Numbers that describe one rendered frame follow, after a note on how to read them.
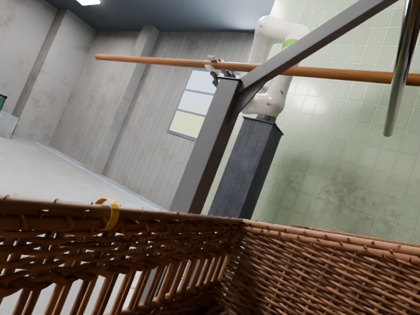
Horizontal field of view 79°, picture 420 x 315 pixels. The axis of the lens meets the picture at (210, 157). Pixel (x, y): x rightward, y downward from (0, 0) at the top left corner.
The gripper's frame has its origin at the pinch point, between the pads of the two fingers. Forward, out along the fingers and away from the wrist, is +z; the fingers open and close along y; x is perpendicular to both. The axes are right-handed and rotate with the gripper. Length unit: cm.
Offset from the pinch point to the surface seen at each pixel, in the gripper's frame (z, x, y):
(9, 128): -134, 541, 100
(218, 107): 39, -37, 28
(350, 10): 38, -53, 10
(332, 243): 33, -60, 42
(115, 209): 61, -47, 44
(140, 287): 53, -46, 52
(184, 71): -252, 274, -115
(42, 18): -148, 661, -155
